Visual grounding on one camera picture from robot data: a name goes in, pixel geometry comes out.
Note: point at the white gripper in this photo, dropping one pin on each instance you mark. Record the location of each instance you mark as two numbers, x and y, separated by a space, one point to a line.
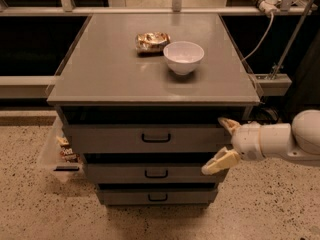
247 141

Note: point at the grey top drawer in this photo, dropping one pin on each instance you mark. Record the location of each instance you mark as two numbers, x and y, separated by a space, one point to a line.
147 138

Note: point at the grey drawer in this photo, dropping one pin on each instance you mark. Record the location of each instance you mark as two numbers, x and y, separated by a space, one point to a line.
150 173
156 197
147 138

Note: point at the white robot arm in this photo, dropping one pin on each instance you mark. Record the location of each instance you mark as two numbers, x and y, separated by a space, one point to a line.
297 142

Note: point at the grey drawer cabinet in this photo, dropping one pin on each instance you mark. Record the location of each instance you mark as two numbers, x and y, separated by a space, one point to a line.
106 82

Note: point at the grey bottom drawer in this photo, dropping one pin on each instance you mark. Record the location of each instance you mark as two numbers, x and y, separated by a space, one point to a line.
156 197

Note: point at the grey middle drawer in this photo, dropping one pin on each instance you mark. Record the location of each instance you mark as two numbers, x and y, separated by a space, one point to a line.
150 173

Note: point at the white ceramic bowl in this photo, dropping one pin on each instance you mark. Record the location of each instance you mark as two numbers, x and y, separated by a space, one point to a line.
183 57

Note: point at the crumpled gold snack bag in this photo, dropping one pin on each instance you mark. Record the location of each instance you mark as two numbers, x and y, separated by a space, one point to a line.
151 42

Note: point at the white power strip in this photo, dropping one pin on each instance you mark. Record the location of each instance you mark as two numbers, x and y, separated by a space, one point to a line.
266 6

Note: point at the clear plastic storage bin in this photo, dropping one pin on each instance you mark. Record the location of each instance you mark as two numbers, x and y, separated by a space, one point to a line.
58 158

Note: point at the diagonal metal rod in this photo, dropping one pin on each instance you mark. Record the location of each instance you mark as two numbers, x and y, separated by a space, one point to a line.
275 69

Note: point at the grey metal rail frame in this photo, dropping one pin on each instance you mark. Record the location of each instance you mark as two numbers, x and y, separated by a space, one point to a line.
33 87

